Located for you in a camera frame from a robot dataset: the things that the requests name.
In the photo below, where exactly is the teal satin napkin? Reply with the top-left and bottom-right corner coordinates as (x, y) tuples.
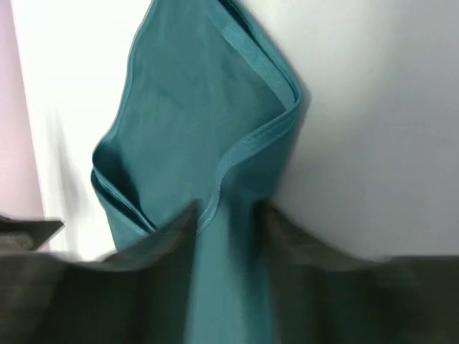
(91, 1), (302, 343)

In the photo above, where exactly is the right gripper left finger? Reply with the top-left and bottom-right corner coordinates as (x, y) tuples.
(1, 202), (197, 344)

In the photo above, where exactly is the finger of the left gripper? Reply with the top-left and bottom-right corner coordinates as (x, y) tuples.
(1, 216), (64, 252)

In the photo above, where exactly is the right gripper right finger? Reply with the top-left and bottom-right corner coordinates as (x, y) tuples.
(257, 203), (458, 344)

